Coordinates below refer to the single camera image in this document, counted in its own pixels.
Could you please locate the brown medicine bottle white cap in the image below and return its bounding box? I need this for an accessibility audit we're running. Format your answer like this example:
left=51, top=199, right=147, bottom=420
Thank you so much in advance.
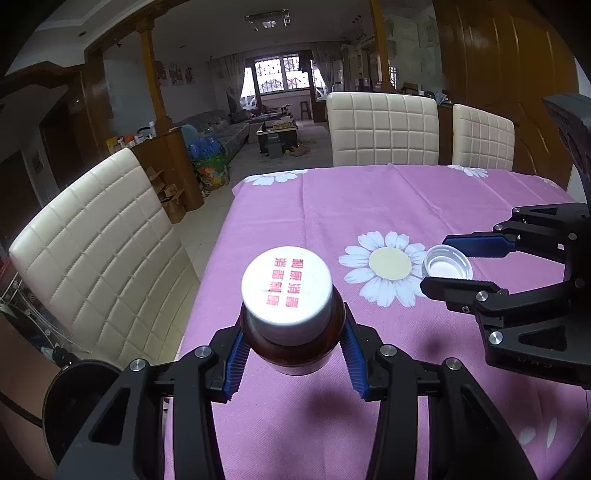
left=239, top=246, right=345, bottom=376

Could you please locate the black round trash bin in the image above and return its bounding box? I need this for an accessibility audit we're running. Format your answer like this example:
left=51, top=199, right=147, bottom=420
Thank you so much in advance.
left=42, top=360, right=121, bottom=466

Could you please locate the cream chair far right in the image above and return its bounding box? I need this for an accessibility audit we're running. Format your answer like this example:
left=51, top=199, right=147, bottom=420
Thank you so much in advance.
left=452, top=104, right=516, bottom=171

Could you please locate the cream chair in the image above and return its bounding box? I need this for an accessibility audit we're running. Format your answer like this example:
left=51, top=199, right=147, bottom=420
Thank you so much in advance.
left=327, top=92, right=440, bottom=167
left=452, top=104, right=516, bottom=171
left=9, top=149, right=200, bottom=368

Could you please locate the pink floral tablecloth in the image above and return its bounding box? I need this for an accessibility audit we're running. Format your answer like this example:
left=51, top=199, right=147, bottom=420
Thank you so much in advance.
left=181, top=165, right=589, bottom=479

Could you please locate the cardboard boxes pile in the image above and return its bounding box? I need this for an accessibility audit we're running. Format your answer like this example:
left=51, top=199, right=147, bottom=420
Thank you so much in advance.
left=145, top=167, right=186, bottom=224

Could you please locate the cream chair at left side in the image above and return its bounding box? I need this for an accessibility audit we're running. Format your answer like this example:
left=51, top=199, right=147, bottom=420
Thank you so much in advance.
left=9, top=149, right=200, bottom=368

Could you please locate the cream chair far middle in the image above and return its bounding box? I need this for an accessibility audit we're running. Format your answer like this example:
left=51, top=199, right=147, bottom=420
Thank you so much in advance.
left=327, top=92, right=440, bottom=167

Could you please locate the wooden door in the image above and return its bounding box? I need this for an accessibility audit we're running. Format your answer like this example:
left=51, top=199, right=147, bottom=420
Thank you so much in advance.
left=433, top=0, right=579, bottom=187

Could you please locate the colourful bag on floor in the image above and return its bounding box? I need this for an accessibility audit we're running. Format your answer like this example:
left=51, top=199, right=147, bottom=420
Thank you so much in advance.
left=188, top=135, right=229, bottom=196

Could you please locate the grey sofa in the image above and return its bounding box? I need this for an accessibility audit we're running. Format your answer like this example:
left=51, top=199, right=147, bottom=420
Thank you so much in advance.
left=175, top=110, right=250, bottom=162

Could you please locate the coffee table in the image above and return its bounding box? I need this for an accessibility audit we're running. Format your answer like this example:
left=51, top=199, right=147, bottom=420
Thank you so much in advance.
left=256, top=116, right=298, bottom=158

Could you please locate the ceiling light fixture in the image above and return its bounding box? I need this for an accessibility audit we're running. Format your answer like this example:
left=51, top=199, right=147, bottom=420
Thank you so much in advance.
left=245, top=9, right=291, bottom=32

